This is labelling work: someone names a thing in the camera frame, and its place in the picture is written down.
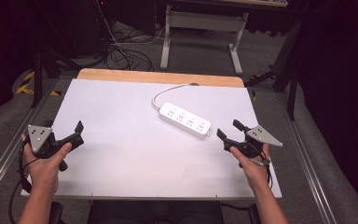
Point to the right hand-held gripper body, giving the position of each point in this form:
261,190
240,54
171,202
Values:
254,140

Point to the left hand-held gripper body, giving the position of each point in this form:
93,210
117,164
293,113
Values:
45,145

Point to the white power strip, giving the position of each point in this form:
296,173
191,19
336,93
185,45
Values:
185,119

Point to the person's left hand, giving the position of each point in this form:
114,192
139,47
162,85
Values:
43,169

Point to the person's right hand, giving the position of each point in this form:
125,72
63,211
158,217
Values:
252,169

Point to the yellow black floor tape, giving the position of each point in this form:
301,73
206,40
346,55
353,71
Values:
28,85

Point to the black tripod stand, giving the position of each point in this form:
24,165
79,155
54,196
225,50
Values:
38,74

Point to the black chair armrest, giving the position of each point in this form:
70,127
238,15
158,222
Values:
56,213

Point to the black metal stand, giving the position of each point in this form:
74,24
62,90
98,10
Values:
287,65

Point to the black equipment cabinet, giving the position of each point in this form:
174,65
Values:
88,25

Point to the aluminium rail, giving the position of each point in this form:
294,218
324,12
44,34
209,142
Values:
9,152
307,165

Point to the white metal desk frame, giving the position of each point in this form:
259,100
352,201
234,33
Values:
203,21

